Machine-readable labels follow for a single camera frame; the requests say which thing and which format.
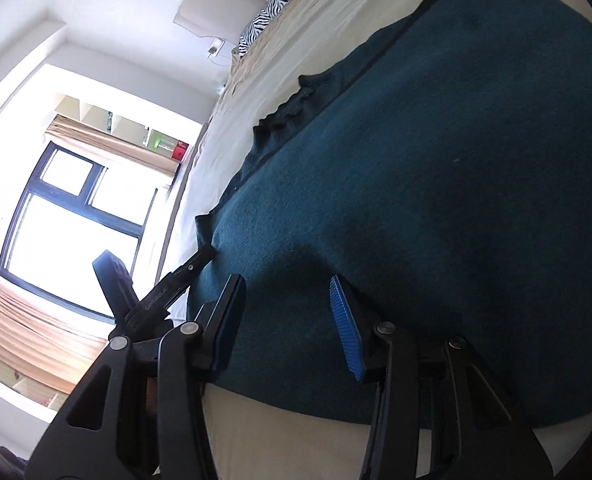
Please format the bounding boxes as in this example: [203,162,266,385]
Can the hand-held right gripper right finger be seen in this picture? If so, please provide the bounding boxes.
[328,274,557,480]

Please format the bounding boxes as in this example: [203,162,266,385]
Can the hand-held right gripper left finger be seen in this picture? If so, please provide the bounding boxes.
[26,274,249,480]

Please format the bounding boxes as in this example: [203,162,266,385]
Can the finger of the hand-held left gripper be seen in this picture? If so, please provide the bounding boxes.
[143,244,217,312]
[92,249,139,318]

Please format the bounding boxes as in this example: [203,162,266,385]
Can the dark green knit sweater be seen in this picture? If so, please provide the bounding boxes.
[186,0,592,431]

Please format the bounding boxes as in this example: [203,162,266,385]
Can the black framed window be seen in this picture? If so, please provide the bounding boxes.
[0,141,159,323]

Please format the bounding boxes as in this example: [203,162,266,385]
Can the tan curtain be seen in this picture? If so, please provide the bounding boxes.
[44,114,184,177]
[0,270,111,396]

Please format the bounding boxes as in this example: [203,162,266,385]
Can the beige bed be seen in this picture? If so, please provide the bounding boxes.
[168,0,592,480]

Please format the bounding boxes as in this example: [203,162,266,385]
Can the green box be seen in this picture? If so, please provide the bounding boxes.
[148,130,174,152]

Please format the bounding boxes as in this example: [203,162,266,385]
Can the white cubby shelf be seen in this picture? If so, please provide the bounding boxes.
[53,92,191,161]

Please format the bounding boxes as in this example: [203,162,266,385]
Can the zebra print pillow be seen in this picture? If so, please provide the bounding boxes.
[237,0,304,56]

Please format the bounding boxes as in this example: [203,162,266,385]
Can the beige padded headboard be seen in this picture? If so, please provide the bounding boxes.
[174,0,267,41]

